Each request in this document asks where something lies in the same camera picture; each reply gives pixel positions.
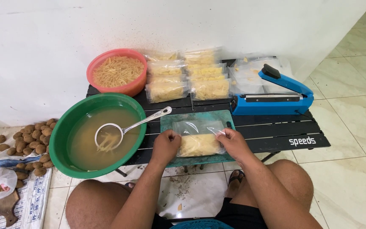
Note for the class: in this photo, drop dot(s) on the person's right hand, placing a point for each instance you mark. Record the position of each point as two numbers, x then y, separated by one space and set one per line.
237 147

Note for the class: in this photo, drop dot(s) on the person's left hand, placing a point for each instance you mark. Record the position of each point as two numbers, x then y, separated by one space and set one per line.
165 148

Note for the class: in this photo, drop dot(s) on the person's left fingers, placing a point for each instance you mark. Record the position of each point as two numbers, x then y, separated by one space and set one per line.
174 136

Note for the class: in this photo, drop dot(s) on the person's right fingers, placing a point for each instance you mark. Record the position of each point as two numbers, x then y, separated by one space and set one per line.
225 134

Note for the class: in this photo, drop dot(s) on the clear potato stick bag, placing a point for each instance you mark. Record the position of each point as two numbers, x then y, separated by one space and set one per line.
199 143

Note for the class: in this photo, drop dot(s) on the green cutting board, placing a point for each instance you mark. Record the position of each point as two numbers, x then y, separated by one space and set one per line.
199 116

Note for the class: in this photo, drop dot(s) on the metal strainer ladle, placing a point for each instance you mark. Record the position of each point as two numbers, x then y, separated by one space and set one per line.
138 122

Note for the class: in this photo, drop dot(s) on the black right sandal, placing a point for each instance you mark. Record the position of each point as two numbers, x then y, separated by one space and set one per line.
235 175

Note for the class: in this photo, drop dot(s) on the blue impulse sealer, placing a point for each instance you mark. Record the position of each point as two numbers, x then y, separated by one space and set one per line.
265 106

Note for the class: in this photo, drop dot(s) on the black folding table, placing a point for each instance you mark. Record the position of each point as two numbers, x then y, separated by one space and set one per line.
281 130

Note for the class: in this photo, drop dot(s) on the stack of filled clear packets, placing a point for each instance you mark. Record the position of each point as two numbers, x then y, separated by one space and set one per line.
186 79

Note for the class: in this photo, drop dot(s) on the pink plastic basin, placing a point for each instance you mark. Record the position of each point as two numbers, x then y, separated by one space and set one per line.
132 89

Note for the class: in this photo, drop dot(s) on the pile of empty clear pouches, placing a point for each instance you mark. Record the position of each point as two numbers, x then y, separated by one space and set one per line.
249 74

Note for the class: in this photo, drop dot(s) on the potato sticks in strainer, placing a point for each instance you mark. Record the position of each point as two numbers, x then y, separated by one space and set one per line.
108 142

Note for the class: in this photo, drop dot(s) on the small potato scrap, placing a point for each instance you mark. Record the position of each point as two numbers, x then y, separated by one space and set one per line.
179 207

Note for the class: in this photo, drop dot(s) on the person's right leg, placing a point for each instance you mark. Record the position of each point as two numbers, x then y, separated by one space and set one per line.
292 181

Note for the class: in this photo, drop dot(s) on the person's leg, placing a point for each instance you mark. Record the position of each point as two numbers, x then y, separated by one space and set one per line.
94 206
292 181

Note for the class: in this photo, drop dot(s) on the person's black shorts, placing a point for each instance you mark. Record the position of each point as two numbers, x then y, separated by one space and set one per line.
240 216

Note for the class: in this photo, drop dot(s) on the heap of raw potato sticks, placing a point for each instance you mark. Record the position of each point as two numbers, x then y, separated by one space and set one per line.
118 71

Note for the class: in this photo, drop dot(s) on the green basin of water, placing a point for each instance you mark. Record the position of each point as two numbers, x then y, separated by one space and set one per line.
84 149

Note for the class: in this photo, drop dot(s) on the person's teal shirt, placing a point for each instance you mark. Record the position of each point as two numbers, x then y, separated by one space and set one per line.
202 224

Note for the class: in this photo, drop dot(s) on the person's left leg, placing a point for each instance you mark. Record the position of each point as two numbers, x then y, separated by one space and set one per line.
94 206

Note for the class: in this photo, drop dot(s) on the heap of brown potatoes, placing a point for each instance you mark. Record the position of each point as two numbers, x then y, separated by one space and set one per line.
32 143

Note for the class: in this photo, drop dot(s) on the white printed sack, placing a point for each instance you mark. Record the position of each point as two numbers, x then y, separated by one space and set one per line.
35 197

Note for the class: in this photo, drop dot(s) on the brown wooden board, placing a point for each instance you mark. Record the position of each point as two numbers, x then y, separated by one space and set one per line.
3 206

